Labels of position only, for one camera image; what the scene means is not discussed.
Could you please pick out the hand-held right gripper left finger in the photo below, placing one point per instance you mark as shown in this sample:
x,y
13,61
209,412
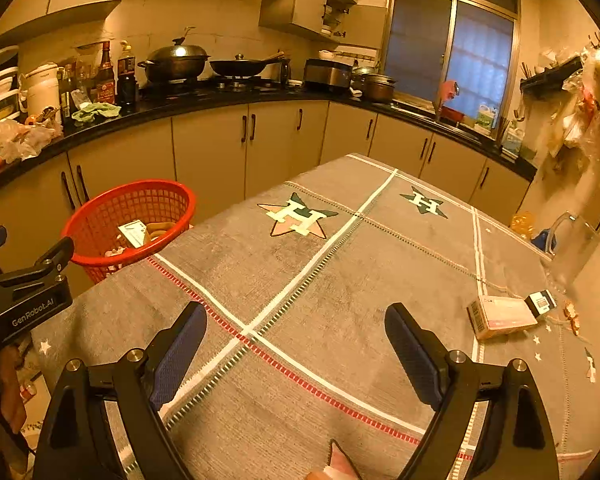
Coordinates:
x,y
177,355

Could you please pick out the kitchen window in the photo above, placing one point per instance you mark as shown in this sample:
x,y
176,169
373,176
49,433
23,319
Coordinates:
x,y
450,45

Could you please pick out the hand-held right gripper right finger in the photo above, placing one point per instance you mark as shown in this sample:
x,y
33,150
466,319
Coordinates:
x,y
412,355

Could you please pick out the person's left hand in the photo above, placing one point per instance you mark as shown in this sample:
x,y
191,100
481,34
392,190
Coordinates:
x,y
12,385

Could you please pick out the green label detergent jug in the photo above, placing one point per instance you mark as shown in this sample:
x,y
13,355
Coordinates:
x,y
486,119

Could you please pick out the black frying pan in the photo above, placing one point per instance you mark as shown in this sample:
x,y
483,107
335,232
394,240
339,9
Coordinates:
x,y
240,66

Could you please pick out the blue label detergent jug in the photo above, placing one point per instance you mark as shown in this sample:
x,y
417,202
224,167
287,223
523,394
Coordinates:
x,y
516,142

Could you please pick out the base kitchen cabinets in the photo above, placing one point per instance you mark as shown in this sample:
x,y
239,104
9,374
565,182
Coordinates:
x,y
210,150

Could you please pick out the blue and white small box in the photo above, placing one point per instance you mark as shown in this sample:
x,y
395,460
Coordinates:
x,y
541,302

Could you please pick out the red label sauce bottle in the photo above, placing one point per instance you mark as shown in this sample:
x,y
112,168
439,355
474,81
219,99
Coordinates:
x,y
106,80

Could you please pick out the orange peel piece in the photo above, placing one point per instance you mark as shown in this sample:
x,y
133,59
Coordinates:
x,y
569,306
574,324

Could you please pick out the steel wok with lid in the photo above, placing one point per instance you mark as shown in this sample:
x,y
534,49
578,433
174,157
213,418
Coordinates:
x,y
175,62

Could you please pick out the black countertop cooker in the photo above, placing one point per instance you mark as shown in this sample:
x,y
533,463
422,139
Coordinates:
x,y
327,75

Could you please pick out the chopstick holder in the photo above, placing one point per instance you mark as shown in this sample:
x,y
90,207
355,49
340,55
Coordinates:
x,y
502,132

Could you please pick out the plastic bags on counter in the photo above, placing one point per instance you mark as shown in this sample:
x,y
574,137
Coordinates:
x,y
15,140

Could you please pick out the open shelf with bowls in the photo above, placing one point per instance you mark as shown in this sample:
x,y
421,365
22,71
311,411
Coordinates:
x,y
332,22

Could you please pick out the green rag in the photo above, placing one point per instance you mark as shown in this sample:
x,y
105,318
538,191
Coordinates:
x,y
95,112

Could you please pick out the clear glass pitcher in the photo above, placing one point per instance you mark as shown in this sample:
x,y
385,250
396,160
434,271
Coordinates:
x,y
577,250

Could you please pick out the grey printed tablecloth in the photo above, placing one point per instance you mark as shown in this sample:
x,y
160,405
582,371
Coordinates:
x,y
330,285

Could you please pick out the yellow plastic bag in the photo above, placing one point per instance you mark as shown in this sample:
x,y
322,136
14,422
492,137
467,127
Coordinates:
x,y
522,225

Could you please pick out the black wall utensil shelf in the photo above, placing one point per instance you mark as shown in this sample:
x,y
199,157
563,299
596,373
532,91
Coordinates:
x,y
550,77

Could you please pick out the dark soy sauce bottle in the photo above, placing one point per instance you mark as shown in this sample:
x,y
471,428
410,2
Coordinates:
x,y
127,80

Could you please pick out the steel kettle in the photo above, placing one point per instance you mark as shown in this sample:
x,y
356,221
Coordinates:
x,y
285,70

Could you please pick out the pink carton box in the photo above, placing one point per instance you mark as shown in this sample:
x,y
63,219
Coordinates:
x,y
502,315

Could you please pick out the hanging plastic bags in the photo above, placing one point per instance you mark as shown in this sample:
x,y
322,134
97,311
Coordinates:
x,y
585,105

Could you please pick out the stacked metal pots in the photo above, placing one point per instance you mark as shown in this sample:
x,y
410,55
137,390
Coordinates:
x,y
375,87

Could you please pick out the black gas stove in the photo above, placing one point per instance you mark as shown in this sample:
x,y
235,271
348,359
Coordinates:
x,y
230,87

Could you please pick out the black kitchen countertop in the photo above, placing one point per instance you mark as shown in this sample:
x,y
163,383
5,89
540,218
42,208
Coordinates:
x,y
205,102

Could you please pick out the pink rubber glove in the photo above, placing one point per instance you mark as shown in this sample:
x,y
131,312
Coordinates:
x,y
447,92

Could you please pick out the white electric kettle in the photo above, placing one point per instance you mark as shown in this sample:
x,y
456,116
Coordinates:
x,y
42,92

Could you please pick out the red plastic basket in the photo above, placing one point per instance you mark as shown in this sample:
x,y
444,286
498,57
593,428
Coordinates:
x,y
100,260

